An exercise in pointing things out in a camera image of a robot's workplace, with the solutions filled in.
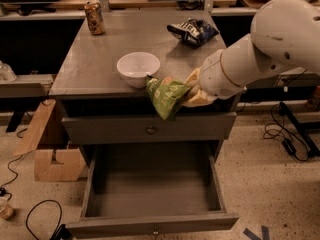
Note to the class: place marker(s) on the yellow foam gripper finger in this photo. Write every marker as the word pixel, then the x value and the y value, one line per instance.
pixel 193 78
pixel 197 97

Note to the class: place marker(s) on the green jalapeno chip bag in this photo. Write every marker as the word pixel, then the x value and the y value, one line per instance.
pixel 165 94

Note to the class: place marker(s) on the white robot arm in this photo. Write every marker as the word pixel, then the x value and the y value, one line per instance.
pixel 284 34

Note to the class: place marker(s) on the blue chip bag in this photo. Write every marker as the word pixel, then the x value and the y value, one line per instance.
pixel 193 32

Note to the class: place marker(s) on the grey open bottom drawer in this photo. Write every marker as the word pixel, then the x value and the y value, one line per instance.
pixel 152 188

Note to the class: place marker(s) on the grey drawer cabinet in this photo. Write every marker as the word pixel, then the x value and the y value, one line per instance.
pixel 88 83

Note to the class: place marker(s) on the clear plastic bag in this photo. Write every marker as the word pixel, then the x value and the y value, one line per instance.
pixel 6 73

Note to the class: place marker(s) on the white ceramic bowl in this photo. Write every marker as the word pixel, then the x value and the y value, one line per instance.
pixel 134 68

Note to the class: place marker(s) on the orange bottle on floor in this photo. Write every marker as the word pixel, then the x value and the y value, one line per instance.
pixel 314 100

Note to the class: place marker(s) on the brown drink can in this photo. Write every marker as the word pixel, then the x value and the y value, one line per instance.
pixel 94 17

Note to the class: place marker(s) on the wooden block stand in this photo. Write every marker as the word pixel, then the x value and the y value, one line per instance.
pixel 56 159

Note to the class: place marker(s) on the clear plastic cup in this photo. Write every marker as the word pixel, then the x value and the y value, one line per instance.
pixel 6 210

